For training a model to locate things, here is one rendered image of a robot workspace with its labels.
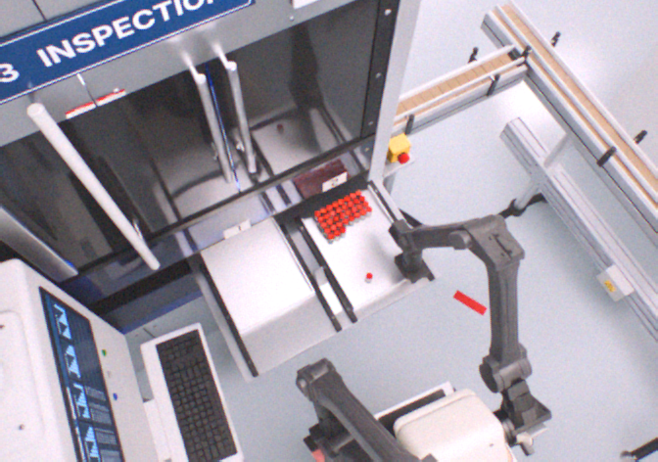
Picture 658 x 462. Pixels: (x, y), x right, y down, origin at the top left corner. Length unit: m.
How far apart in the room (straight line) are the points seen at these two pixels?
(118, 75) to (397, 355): 1.99
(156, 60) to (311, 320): 1.04
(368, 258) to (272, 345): 0.41
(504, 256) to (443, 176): 1.86
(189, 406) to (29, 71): 1.18
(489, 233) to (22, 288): 0.96
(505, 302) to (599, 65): 2.58
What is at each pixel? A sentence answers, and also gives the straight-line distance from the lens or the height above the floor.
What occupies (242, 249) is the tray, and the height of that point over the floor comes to 0.88.
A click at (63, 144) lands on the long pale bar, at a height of 1.84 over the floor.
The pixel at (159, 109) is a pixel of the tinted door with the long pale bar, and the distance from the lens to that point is 1.24.
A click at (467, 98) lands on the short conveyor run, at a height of 0.93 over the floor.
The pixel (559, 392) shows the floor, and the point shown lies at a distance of 2.94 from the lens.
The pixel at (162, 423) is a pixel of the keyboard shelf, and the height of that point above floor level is 0.80.
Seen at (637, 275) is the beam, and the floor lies 0.55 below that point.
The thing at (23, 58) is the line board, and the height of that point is 1.98.
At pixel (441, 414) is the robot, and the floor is 1.34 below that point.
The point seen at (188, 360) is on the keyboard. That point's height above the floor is 0.82.
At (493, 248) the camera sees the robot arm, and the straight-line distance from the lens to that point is 1.29.
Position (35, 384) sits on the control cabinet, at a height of 1.56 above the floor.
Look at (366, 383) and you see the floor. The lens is 2.74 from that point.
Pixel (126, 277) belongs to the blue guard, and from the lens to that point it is 1.82.
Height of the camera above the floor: 2.71
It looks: 66 degrees down
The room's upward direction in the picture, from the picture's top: 3 degrees clockwise
